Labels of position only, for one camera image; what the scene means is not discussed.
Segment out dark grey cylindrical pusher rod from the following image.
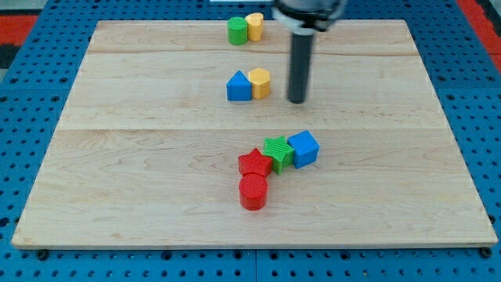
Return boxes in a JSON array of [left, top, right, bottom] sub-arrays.
[[287, 34, 314, 104]]

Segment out green star block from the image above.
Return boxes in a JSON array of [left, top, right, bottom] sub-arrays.
[[262, 136, 294, 175]]

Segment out red star block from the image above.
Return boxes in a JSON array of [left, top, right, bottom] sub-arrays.
[[238, 148, 273, 178]]

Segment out blue cube block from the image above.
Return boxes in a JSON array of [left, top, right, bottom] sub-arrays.
[[287, 131, 320, 168]]

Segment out yellow hexagon block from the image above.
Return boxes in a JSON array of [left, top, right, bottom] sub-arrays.
[[248, 68, 271, 99]]

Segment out green cylinder block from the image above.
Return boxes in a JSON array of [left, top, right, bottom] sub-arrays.
[[227, 16, 248, 45]]

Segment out yellow heart block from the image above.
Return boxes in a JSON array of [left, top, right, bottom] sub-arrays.
[[245, 13, 264, 42]]

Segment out light wooden board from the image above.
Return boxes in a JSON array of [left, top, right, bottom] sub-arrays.
[[12, 20, 498, 250]]

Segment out red cylinder block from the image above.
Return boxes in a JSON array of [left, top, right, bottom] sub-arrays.
[[239, 173, 269, 211]]

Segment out blue triangle block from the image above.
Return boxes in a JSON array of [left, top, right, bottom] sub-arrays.
[[226, 70, 252, 101]]

